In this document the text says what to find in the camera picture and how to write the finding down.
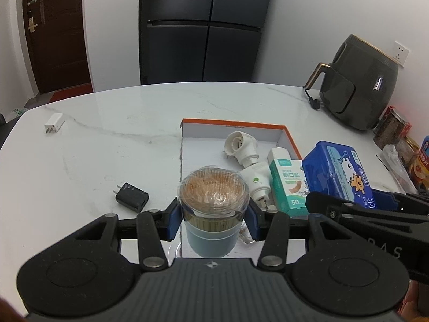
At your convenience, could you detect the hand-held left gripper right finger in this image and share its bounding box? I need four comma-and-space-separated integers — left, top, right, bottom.
246, 204, 352, 272

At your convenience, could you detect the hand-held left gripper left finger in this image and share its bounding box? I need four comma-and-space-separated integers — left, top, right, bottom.
72, 197, 183, 272

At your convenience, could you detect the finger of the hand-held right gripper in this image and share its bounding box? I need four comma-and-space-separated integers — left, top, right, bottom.
306, 191, 429, 229
372, 189, 429, 213

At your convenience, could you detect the blue toothpick container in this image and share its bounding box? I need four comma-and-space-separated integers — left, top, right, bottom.
177, 167, 250, 258

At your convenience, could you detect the white plug-in device green dot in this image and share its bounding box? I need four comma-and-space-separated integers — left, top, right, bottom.
239, 163, 277, 210

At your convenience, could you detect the green bandage box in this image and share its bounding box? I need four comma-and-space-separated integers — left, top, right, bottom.
269, 159, 310, 217

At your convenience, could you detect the orange-rimmed white box tray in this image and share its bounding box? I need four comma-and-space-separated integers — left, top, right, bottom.
179, 118, 304, 252

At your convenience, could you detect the clear plastic bag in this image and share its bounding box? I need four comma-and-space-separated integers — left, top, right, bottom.
380, 144, 418, 195

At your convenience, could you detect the blue and red package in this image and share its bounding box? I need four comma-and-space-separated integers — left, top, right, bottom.
410, 136, 429, 188

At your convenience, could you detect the black charger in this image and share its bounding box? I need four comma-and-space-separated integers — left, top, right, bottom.
114, 183, 149, 213

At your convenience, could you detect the gold-lid jar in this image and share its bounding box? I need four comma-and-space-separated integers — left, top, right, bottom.
395, 136, 421, 171

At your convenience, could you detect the small white charger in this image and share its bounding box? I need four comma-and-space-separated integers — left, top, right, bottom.
267, 148, 290, 163

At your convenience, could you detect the red-labelled glass jar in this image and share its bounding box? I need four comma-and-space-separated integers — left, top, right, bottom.
373, 105, 412, 150

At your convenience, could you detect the dark grey air fryer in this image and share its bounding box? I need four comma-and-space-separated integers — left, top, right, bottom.
303, 34, 399, 131

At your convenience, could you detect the white charger with prongs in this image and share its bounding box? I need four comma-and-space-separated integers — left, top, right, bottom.
44, 114, 65, 135

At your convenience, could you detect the red doormat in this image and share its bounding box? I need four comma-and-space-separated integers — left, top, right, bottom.
50, 84, 93, 103

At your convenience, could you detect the dark grey refrigerator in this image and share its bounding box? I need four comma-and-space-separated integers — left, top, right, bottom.
139, 0, 276, 85

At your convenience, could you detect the dark brown door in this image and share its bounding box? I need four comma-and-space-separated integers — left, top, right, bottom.
22, 0, 93, 94

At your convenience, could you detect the gold door lock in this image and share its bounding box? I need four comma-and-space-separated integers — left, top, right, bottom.
26, 0, 38, 33

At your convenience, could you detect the black power cable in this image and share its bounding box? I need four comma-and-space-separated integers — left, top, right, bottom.
302, 86, 320, 110

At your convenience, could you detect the white wall socket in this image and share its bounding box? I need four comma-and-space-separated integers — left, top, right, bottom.
392, 41, 410, 66

